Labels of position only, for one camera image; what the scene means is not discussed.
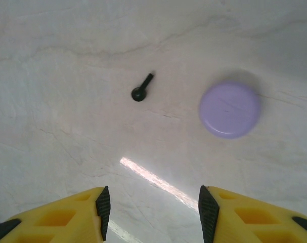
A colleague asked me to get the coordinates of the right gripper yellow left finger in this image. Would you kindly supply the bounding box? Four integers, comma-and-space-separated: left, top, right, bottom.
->
0, 185, 111, 243

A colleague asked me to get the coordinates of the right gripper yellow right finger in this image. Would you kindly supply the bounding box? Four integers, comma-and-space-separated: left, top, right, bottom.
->
198, 184, 307, 243

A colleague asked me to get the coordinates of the purple round earbud charging case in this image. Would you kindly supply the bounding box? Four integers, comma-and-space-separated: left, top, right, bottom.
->
198, 78, 262, 140

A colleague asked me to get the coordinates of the small black screw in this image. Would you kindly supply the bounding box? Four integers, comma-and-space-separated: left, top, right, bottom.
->
130, 72, 155, 103

